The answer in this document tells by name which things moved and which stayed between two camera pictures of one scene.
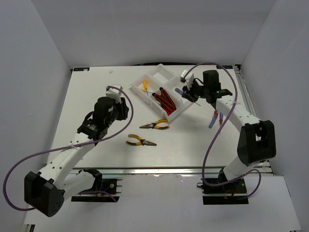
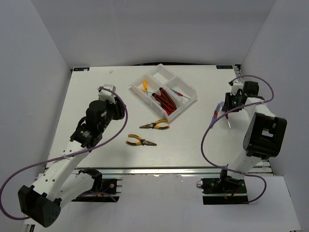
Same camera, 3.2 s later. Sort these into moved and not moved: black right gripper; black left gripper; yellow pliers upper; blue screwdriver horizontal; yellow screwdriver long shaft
Moved: black right gripper; blue screwdriver horizontal
Not moved: black left gripper; yellow screwdriver long shaft; yellow pliers upper
